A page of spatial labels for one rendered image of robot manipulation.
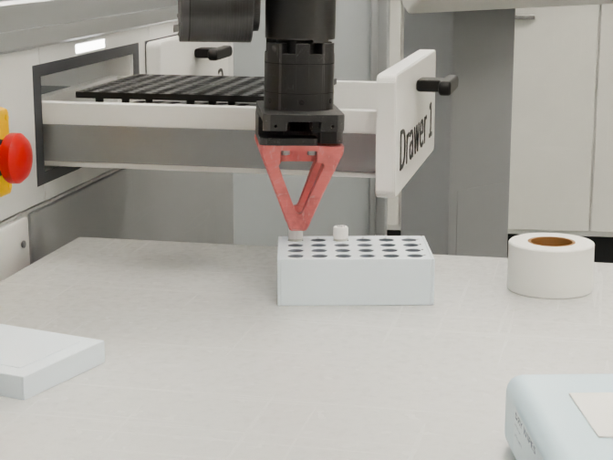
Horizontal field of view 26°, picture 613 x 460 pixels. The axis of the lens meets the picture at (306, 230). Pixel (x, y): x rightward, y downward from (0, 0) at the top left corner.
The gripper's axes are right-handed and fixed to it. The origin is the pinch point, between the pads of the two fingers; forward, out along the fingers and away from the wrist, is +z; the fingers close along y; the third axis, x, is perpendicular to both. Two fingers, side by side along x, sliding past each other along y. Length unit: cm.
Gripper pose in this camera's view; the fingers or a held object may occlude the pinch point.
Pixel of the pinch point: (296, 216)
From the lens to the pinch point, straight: 110.6
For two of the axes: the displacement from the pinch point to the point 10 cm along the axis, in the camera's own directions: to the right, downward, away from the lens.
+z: -0.2, 9.8, 2.0
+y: 0.9, 2.0, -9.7
